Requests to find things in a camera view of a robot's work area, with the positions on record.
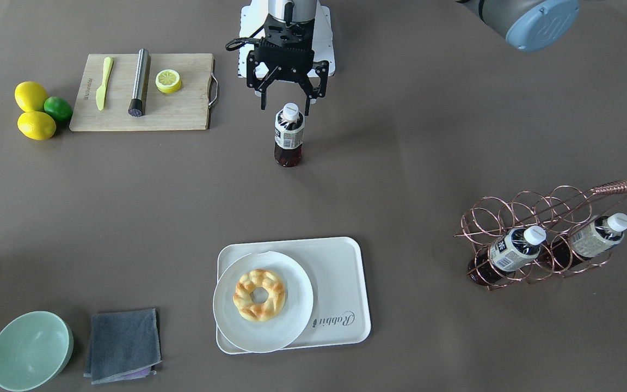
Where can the light green bowl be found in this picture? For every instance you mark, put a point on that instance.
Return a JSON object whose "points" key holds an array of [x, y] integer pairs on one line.
{"points": [[34, 348]]}

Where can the grey folded cloth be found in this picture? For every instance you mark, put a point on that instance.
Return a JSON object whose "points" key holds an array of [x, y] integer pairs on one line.
{"points": [[123, 345]]}

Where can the green lime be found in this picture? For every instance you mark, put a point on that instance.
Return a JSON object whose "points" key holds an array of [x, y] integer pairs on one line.
{"points": [[59, 109]]}

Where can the steel muddler black tip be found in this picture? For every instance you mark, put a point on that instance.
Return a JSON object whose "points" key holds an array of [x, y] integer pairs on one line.
{"points": [[137, 105]]}

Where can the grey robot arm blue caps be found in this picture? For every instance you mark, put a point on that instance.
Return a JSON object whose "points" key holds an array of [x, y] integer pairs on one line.
{"points": [[526, 25]]}

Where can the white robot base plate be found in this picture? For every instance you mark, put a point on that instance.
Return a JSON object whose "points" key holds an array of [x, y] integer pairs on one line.
{"points": [[254, 15]]}

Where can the tea bottle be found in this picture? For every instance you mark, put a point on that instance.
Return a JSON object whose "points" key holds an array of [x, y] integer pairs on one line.
{"points": [[288, 135], [507, 254], [602, 234]]}

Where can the lemon half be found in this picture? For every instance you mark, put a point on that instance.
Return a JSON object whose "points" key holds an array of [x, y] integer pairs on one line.
{"points": [[168, 81]]}

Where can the yellow-green plastic knife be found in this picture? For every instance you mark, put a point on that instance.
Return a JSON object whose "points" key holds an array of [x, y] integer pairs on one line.
{"points": [[100, 94]]}

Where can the whole lemon, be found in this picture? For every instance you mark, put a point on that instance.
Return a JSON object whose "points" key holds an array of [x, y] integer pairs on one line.
{"points": [[37, 125], [30, 96]]}

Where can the white rectangular tray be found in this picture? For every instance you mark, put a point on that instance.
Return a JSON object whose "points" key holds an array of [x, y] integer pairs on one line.
{"points": [[340, 313]]}

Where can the copper wire bottle rack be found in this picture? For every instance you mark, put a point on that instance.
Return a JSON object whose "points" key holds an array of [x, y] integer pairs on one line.
{"points": [[562, 212]]}

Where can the wooden cutting board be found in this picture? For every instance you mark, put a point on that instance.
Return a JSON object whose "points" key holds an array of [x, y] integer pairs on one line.
{"points": [[188, 109]]}

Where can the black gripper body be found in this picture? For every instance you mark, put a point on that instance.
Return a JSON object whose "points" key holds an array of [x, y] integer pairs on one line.
{"points": [[252, 67]]}

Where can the white round plate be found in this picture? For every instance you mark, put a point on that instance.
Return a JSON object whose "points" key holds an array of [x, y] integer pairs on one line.
{"points": [[277, 333]]}

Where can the whole lemon, near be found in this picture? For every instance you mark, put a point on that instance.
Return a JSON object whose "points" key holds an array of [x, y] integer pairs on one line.
{"points": [[37, 125]]}

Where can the whole lemon, far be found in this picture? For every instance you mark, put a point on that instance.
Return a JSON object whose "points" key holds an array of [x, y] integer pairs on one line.
{"points": [[30, 96]]}

